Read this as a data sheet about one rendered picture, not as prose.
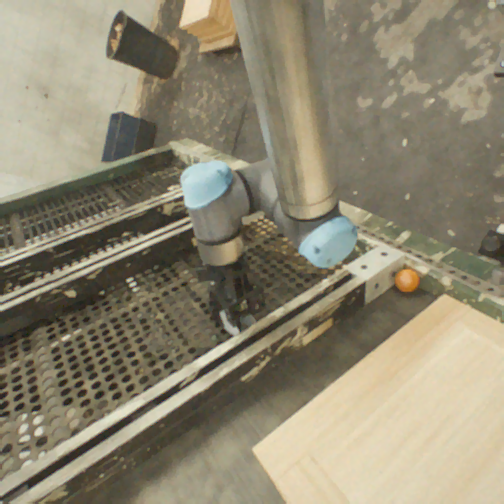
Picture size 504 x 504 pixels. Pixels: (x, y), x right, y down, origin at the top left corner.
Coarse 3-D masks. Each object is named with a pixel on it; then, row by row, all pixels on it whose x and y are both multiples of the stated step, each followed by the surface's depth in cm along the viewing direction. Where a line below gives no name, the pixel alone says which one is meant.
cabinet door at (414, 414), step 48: (432, 336) 64; (480, 336) 63; (336, 384) 59; (384, 384) 58; (432, 384) 57; (480, 384) 56; (288, 432) 53; (336, 432) 53; (384, 432) 52; (432, 432) 51; (480, 432) 50; (288, 480) 48; (336, 480) 47; (384, 480) 47; (432, 480) 46; (480, 480) 45
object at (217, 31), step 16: (192, 0) 300; (208, 0) 276; (224, 0) 278; (192, 16) 294; (208, 16) 275; (224, 16) 282; (192, 32) 311; (208, 32) 305; (224, 32) 294; (208, 48) 324; (240, 48) 302
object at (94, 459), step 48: (336, 288) 73; (384, 288) 77; (240, 336) 63; (288, 336) 63; (192, 384) 56; (240, 384) 61; (96, 432) 52; (144, 432) 52; (48, 480) 47; (96, 480) 50
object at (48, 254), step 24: (120, 216) 111; (144, 216) 114; (168, 216) 119; (48, 240) 104; (72, 240) 104; (96, 240) 108; (120, 240) 112; (0, 264) 96; (24, 264) 99; (48, 264) 103; (0, 288) 98
